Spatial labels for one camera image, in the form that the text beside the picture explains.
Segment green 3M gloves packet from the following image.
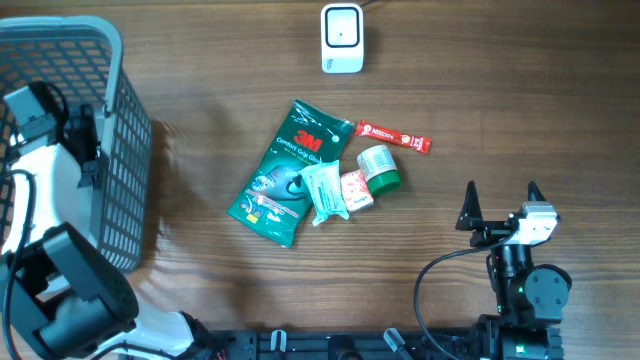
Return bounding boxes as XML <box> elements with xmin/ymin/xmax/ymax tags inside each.
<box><xmin>228</xmin><ymin>99</ymin><xmax>354</xmax><ymax>248</ymax></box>

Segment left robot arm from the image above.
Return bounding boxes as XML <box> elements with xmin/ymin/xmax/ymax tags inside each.
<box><xmin>1</xmin><ymin>90</ymin><xmax>223</xmax><ymax>359</ymax></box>

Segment green lidded jar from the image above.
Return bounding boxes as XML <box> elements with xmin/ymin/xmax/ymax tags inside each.
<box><xmin>357</xmin><ymin>145</ymin><xmax>402</xmax><ymax>197</ymax></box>

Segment white teal tissue packet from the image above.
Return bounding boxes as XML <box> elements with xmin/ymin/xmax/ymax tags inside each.
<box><xmin>300</xmin><ymin>160</ymin><xmax>350</xmax><ymax>226</ymax></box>

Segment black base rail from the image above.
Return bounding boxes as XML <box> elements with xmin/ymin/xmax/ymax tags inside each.
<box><xmin>199</xmin><ymin>327</ymin><xmax>566</xmax><ymax>360</ymax></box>

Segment white barcode scanner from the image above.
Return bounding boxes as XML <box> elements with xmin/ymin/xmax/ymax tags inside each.
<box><xmin>320</xmin><ymin>3</ymin><xmax>364</xmax><ymax>74</ymax></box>

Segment grey plastic mesh basket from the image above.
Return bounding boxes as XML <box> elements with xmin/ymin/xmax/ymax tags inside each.
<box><xmin>1</xmin><ymin>16</ymin><xmax>152</xmax><ymax>273</ymax></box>

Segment camera cable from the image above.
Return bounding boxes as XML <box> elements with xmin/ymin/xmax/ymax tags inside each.
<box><xmin>413</xmin><ymin>229</ymin><xmax>519</xmax><ymax>360</ymax></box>
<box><xmin>0</xmin><ymin>169</ymin><xmax>36</xmax><ymax>360</ymax></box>

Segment left camera cable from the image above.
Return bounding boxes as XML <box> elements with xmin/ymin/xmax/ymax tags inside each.
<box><xmin>0</xmin><ymin>169</ymin><xmax>36</xmax><ymax>360</ymax></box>

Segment red white small carton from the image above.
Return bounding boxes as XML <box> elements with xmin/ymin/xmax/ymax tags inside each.
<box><xmin>340</xmin><ymin>170</ymin><xmax>374</xmax><ymax>213</ymax></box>

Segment right camera cable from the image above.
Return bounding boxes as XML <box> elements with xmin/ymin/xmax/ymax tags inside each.
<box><xmin>413</xmin><ymin>229</ymin><xmax>519</xmax><ymax>360</ymax></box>

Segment red Nescafe stick sachet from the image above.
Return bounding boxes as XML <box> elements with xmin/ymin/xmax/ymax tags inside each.
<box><xmin>355</xmin><ymin>120</ymin><xmax>431</xmax><ymax>154</ymax></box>

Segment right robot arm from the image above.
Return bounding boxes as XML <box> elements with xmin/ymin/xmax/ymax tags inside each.
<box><xmin>456</xmin><ymin>181</ymin><xmax>572</xmax><ymax>346</ymax></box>

